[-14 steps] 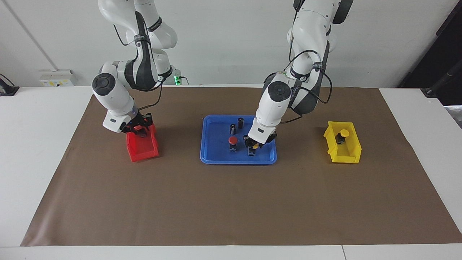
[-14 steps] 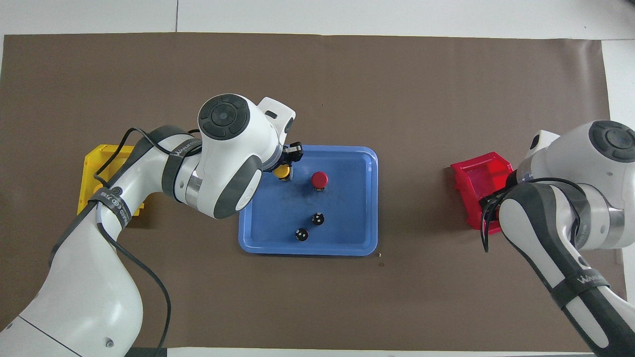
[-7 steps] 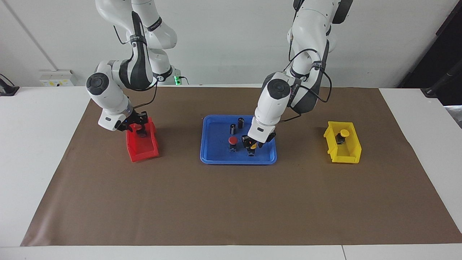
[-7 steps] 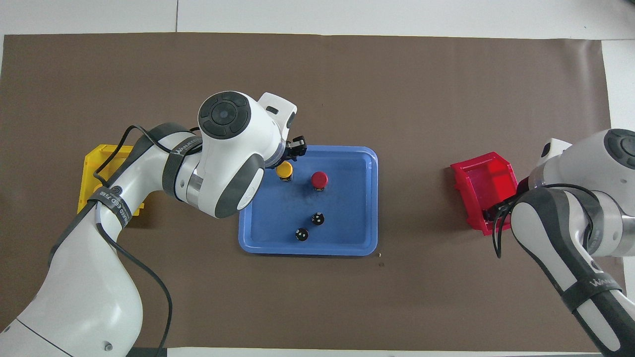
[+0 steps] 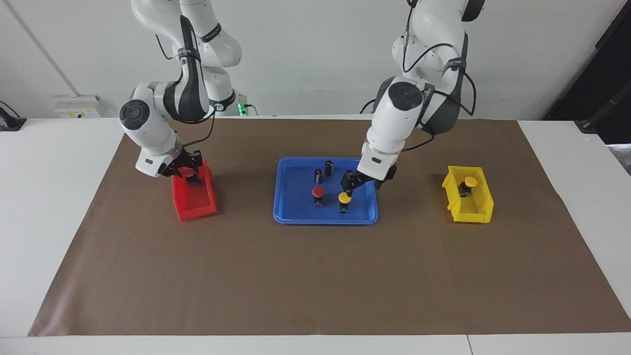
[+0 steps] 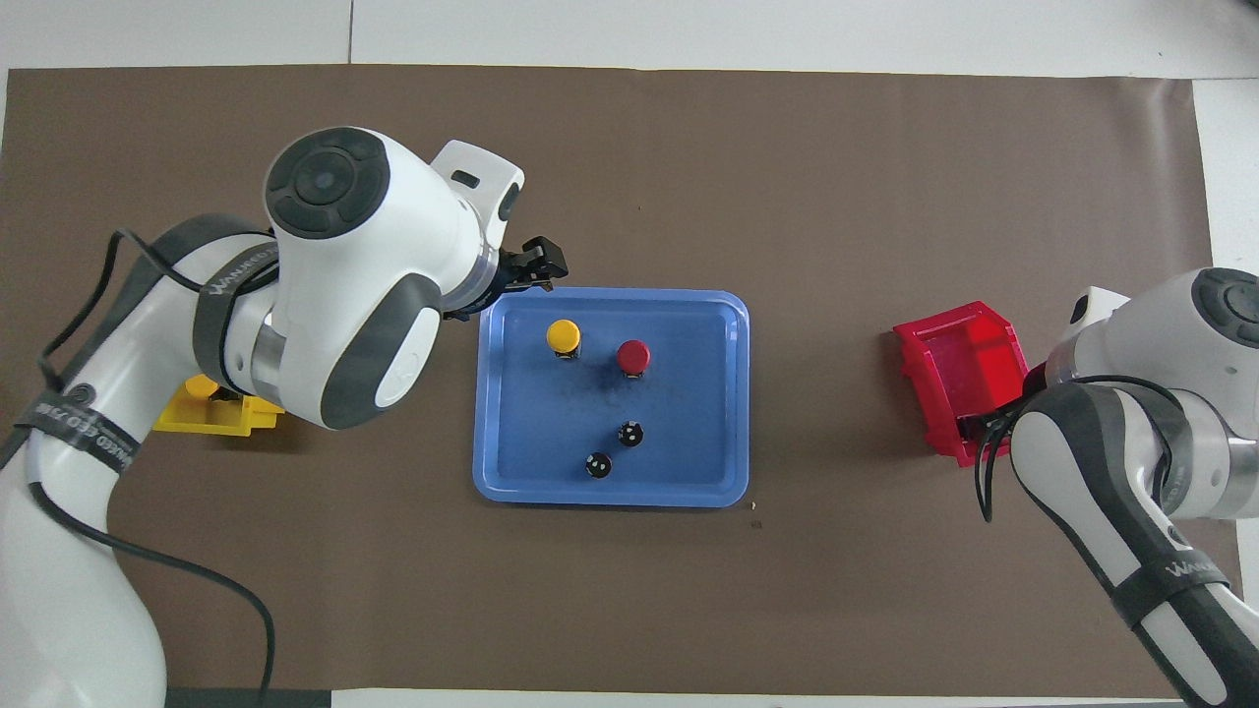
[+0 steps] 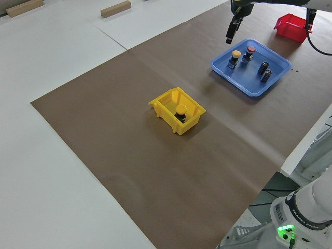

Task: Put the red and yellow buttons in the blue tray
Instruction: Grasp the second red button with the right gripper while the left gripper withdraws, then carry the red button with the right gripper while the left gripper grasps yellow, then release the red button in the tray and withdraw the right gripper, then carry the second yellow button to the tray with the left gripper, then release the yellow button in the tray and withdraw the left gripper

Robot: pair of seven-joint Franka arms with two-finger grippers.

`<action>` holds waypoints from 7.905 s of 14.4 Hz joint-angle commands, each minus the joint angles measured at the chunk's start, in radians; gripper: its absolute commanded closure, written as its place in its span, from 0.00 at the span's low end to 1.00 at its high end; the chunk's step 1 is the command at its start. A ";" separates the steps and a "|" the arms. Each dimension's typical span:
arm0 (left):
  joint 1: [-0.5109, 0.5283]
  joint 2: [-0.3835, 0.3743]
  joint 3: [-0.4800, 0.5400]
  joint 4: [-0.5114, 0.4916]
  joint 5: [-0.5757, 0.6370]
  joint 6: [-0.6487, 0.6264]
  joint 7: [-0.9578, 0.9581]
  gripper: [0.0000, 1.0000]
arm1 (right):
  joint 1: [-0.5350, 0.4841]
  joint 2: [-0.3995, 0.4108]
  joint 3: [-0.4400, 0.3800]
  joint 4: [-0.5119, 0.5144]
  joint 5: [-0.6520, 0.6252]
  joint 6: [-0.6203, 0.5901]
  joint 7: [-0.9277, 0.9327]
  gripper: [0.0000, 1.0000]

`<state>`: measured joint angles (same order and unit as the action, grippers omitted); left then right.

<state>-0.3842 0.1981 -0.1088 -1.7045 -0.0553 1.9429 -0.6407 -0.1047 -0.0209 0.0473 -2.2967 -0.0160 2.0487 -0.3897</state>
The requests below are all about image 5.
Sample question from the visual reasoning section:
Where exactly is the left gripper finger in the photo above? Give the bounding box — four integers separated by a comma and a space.
377, 165, 398, 190
340, 170, 357, 198

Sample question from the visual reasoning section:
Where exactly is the blue plastic tray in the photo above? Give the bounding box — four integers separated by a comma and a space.
273, 157, 379, 225

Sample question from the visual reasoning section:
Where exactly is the red plastic bin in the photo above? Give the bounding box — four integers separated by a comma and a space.
172, 159, 218, 222

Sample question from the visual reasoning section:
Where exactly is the yellow plastic bin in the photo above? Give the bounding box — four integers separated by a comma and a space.
441, 166, 494, 224

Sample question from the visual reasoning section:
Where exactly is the brown paper table mat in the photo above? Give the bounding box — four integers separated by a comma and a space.
28, 117, 631, 337

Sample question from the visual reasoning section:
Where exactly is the black desk device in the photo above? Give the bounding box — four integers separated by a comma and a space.
0, 101, 27, 132

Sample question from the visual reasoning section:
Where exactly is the black stand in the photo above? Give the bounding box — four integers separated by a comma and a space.
574, 84, 631, 135

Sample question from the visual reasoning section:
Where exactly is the grey metallic object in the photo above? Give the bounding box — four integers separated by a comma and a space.
607, 143, 631, 176

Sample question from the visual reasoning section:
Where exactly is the black cabinet panel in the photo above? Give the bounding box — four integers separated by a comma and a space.
542, 0, 631, 146

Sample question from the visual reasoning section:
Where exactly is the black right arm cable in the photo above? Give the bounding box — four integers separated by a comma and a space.
155, 30, 217, 148

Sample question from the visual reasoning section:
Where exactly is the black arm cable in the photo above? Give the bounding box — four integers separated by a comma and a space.
155, 30, 217, 148
402, 0, 478, 151

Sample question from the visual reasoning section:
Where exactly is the white wall socket box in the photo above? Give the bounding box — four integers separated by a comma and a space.
53, 95, 107, 119

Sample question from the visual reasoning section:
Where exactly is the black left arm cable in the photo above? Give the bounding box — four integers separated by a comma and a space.
402, 0, 478, 151

